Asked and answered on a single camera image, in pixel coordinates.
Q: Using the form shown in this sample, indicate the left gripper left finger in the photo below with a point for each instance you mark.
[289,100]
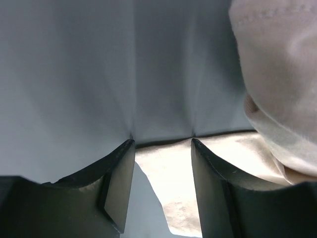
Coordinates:
[114,174]

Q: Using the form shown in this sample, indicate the beige t shirt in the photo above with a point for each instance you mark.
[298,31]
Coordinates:
[241,77]

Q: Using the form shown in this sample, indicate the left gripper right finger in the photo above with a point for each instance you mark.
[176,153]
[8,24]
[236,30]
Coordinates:
[233,203]

